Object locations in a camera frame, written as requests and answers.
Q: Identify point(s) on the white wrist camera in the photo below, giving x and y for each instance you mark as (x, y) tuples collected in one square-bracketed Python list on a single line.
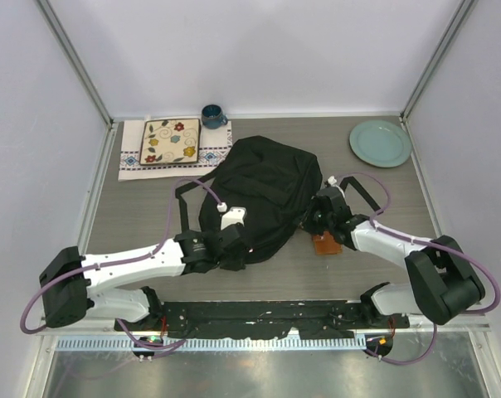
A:
[(333, 182), (230, 215)]

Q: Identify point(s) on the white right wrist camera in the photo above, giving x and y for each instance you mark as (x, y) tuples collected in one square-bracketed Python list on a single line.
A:
[(333, 182)]

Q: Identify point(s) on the brown leather wallet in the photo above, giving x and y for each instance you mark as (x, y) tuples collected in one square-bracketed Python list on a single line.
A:
[(325, 244)]

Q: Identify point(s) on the white patterned placemat cloth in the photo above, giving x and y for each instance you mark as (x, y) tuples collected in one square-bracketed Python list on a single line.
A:
[(214, 145)]

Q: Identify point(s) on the square floral ceramic plate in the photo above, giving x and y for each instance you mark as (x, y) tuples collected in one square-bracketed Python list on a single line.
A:
[(170, 141)]

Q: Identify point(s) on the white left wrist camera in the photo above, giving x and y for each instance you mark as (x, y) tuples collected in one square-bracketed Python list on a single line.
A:
[(230, 215)]

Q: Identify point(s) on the blue ceramic mug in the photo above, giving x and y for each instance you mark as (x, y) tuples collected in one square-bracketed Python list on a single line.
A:
[(213, 117)]

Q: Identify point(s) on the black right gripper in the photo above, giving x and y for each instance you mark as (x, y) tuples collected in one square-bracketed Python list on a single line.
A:
[(308, 221)]

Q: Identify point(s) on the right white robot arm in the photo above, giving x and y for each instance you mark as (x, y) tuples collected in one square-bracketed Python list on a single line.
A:
[(442, 282)]

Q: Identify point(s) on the round teal plate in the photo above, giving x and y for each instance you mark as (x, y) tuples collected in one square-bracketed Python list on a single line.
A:
[(380, 143)]

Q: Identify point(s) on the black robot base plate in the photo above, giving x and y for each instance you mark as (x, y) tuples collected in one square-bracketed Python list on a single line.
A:
[(313, 319)]

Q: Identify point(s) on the white slotted cable duct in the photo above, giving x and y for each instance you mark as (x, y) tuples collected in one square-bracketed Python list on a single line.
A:
[(290, 343)]

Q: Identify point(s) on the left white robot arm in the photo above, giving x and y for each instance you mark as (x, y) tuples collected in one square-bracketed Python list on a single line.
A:
[(78, 285)]

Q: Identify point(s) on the black fabric backpack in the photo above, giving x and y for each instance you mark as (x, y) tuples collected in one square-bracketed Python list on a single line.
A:
[(273, 182)]

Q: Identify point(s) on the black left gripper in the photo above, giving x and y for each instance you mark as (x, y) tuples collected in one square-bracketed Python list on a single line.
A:
[(237, 264)]

